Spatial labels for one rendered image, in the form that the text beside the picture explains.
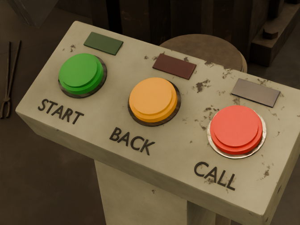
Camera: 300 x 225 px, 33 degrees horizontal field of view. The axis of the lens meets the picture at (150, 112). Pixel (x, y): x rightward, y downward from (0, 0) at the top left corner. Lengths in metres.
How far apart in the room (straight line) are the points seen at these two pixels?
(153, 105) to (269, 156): 0.10
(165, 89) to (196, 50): 0.20
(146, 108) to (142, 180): 0.07
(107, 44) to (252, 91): 0.14
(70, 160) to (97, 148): 0.78
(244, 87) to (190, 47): 0.21
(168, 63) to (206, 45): 0.19
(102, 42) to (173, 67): 0.08
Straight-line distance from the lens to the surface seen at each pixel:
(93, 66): 0.45
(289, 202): 1.12
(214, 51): 0.62
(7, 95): 1.41
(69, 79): 0.45
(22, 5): 0.37
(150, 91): 0.42
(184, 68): 0.44
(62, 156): 1.22
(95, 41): 0.48
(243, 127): 0.39
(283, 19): 1.51
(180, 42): 0.63
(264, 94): 0.42
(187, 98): 0.42
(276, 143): 0.40
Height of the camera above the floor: 0.89
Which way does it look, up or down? 44 degrees down
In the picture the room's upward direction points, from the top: 4 degrees counter-clockwise
